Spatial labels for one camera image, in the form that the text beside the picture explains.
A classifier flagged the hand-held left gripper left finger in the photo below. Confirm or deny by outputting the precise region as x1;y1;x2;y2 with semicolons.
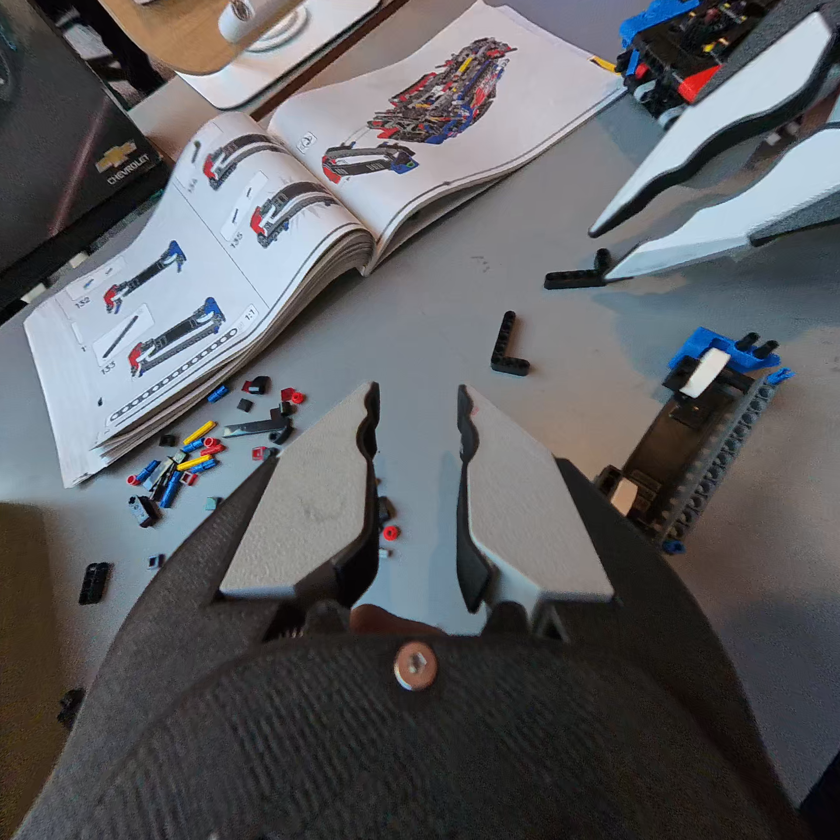
218;382;382;608

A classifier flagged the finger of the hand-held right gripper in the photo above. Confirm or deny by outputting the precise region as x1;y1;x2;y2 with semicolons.
587;12;836;239
602;125;840;283

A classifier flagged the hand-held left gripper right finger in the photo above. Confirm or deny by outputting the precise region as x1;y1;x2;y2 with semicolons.
456;385;616;616

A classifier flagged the black panel toy brick assembly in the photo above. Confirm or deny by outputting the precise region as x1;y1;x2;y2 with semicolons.
594;327;796;555

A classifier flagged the black L-shaped toy beam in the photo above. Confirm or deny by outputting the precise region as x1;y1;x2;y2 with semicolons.
543;249;614;291
490;310;531;377

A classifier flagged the long dark toy beam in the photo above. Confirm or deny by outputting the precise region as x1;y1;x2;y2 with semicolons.
656;377;778;546

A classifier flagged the grey desk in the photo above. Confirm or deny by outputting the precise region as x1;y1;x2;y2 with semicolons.
0;0;840;808

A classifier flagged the red blue toy brick car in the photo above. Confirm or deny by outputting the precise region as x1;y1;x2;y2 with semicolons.
617;0;788;129

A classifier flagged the pile of loose toy bricks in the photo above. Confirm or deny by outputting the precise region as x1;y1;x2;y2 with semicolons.
126;375;403;559

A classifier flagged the open building instruction booklet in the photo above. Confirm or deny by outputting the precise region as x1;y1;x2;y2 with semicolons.
23;0;627;490

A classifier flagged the short black three-hole beam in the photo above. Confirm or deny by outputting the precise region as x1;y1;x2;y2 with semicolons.
79;562;114;606

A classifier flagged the black printed box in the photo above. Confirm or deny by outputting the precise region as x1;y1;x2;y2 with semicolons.
0;0;173;309

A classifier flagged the white adjoining table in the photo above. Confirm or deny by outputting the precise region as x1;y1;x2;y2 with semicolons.
128;0;411;142

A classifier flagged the white rounded tray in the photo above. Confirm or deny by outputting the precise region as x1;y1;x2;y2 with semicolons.
177;0;383;110

